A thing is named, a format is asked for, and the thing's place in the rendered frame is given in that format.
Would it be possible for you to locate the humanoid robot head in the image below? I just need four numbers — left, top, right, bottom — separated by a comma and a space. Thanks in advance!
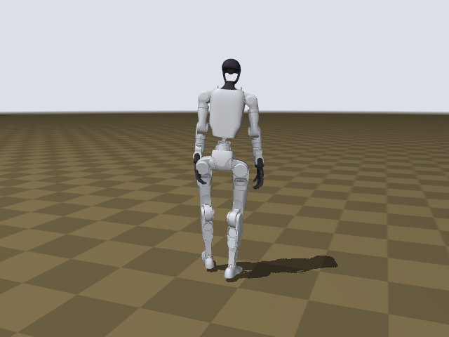
221, 59, 241, 90

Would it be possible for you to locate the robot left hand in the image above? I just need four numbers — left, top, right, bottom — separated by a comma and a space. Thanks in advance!
194, 153, 206, 184

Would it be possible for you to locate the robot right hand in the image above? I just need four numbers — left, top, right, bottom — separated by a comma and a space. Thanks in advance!
253, 158, 264, 189

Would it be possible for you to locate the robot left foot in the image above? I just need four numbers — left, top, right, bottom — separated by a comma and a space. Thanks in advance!
201, 251, 214, 269

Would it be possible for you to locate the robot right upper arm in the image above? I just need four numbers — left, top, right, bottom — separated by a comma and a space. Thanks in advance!
244, 93, 259, 137

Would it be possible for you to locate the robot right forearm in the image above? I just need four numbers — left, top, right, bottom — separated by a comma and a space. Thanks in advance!
251, 126, 264, 165

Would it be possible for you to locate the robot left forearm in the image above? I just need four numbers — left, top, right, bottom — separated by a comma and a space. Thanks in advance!
193, 123, 206, 159

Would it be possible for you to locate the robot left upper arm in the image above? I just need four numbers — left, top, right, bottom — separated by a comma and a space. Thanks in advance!
197, 91, 212, 133

